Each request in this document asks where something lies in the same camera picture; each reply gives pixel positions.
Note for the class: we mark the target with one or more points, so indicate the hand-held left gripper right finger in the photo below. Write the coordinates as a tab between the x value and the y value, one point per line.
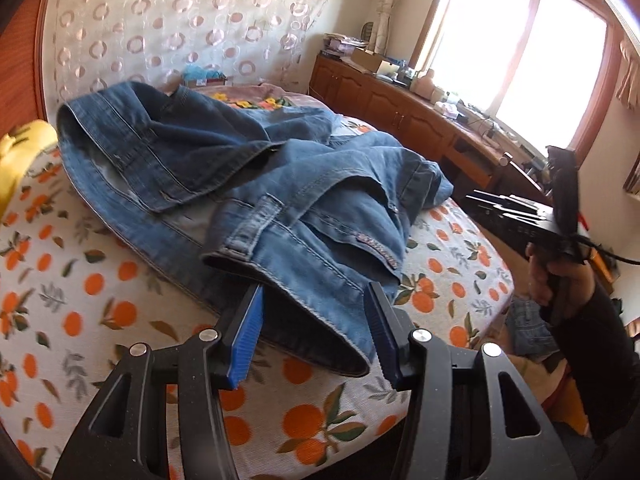
380	330

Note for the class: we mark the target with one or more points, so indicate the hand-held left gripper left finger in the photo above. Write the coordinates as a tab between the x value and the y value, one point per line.
250	325

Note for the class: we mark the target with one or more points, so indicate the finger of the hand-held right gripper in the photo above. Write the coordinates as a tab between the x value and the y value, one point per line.
510	225
500	202

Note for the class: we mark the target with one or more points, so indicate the blue denim pants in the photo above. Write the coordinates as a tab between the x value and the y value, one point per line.
300	195

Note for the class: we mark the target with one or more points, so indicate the person's right forearm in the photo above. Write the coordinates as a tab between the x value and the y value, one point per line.
595	360

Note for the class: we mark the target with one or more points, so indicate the person's right hand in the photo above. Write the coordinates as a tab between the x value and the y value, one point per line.
575	285

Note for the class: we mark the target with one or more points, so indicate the denim garment on floor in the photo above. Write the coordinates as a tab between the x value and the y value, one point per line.
530	330

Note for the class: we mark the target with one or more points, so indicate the white plastic container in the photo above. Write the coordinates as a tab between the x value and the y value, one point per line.
426	84

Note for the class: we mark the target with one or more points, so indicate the wood framed window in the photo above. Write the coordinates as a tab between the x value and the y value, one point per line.
500	60

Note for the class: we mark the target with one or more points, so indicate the long wooden cabinet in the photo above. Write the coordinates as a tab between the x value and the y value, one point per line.
380	100

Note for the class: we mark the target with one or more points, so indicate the orange fruit print bed sheet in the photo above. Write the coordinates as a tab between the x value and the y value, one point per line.
100	260

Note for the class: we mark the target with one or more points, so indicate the cardboard box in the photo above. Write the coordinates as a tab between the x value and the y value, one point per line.
372	60

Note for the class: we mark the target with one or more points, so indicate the stack of papers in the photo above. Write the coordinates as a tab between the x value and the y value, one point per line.
342	45

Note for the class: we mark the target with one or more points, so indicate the beige window curtain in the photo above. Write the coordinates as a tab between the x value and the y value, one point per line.
395	5

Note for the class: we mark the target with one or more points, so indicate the pink floral blanket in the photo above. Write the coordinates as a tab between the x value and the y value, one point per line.
250	100

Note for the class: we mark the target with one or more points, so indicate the teal packet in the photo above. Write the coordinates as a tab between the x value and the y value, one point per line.
202	75

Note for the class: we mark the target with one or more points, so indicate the yellow plush toy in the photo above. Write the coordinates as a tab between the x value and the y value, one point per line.
20	160

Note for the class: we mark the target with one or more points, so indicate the circle pattern sheer curtain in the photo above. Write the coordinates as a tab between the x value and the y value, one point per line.
175	15

